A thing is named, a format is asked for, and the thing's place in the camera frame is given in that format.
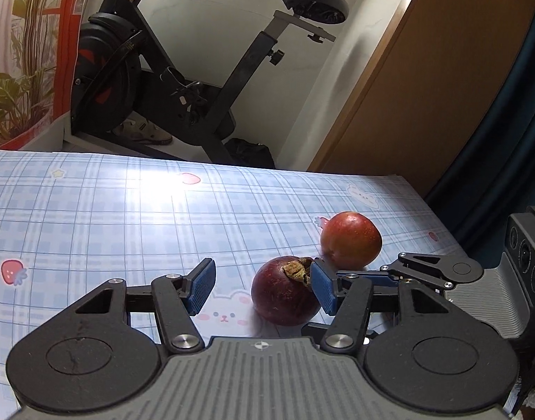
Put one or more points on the wooden wardrobe panel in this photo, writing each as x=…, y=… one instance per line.
x=425, y=96

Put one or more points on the wall poster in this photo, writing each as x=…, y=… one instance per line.
x=22, y=74

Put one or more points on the small red apple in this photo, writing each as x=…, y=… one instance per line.
x=350, y=238

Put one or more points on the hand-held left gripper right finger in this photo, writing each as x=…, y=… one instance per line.
x=323, y=286

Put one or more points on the blue checked tablecloth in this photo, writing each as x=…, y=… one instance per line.
x=118, y=227

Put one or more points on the black bag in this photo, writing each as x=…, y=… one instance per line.
x=250, y=154

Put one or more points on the beige shoe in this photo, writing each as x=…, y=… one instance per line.
x=142, y=132

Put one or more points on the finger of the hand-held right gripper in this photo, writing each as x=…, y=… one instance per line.
x=318, y=329
x=438, y=269

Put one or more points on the dark purple mangosteen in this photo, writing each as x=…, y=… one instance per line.
x=280, y=297

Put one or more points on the black exercise bike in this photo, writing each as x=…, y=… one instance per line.
x=110, y=65

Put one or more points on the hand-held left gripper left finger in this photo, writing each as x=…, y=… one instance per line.
x=199, y=286

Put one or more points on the dark teal curtain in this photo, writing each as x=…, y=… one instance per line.
x=512, y=162

